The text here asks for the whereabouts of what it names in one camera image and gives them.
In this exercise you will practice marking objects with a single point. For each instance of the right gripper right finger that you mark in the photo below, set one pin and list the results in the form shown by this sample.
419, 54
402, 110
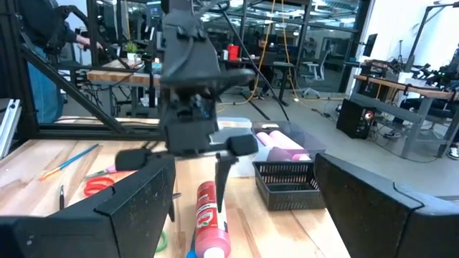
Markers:
387, 222

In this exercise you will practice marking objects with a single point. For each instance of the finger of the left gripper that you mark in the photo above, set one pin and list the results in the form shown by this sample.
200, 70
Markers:
224, 172
172, 213

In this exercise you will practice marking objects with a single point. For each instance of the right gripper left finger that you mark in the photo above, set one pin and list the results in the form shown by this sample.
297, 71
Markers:
89, 236

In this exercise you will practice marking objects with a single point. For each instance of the red paint bottle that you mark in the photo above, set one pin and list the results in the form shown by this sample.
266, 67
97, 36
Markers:
211, 229

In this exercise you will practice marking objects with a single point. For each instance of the blue scissors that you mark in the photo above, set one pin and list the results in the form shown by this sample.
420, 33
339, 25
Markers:
191, 254

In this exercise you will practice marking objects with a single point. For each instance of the thin black brush silver ferrule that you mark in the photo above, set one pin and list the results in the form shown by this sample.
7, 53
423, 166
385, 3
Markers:
61, 199

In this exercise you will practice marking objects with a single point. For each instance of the pink paint bottle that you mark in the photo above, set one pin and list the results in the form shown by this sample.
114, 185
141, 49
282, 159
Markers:
263, 139
283, 155
283, 139

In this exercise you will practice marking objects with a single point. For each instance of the blue brush orange bristles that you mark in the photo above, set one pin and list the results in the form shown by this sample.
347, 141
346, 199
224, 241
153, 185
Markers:
71, 160

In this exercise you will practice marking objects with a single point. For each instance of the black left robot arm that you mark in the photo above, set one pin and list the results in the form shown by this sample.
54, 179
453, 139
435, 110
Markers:
186, 43

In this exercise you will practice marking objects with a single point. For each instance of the green scissors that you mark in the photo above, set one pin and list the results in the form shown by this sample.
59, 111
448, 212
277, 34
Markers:
166, 242

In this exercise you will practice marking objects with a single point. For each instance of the red scissors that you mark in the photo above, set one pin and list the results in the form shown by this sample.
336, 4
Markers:
97, 186

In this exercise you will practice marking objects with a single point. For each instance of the black plastic basket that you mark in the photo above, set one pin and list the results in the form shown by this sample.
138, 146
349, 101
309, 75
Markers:
287, 202

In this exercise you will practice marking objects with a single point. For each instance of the tinted clear plastic bin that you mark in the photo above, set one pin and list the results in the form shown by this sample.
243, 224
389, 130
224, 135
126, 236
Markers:
308, 139

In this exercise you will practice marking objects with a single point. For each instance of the red container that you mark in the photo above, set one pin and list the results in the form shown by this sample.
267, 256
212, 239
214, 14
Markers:
233, 53

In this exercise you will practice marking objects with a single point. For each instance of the wooden desk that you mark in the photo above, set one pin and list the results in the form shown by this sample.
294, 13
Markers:
114, 76

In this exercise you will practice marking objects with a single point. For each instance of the small potted plant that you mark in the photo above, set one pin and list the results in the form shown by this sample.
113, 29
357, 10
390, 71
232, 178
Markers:
131, 48

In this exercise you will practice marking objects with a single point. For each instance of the black computer tower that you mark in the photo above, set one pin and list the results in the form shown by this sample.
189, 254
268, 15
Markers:
353, 120

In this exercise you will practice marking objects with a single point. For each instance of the person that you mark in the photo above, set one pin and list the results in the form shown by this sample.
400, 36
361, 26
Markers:
261, 46
43, 25

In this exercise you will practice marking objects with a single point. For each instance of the black desk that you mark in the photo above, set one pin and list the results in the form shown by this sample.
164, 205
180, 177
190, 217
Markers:
283, 65

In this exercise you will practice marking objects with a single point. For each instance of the wooden workbench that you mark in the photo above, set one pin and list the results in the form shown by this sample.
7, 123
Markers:
412, 89

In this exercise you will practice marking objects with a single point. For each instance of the grey office chair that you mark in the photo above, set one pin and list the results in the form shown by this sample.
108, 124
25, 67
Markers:
315, 70

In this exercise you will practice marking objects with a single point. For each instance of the silver aluminium extrusion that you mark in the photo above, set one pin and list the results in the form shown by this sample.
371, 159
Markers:
9, 125

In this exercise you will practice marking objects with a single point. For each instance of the person's hand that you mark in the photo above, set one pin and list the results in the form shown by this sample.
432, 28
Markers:
86, 41

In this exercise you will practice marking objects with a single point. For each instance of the black mounted monitor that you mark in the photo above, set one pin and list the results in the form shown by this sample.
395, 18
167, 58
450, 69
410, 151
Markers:
370, 44

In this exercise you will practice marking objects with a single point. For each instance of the black aluminium rig frame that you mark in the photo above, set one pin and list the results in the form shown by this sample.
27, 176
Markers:
89, 132

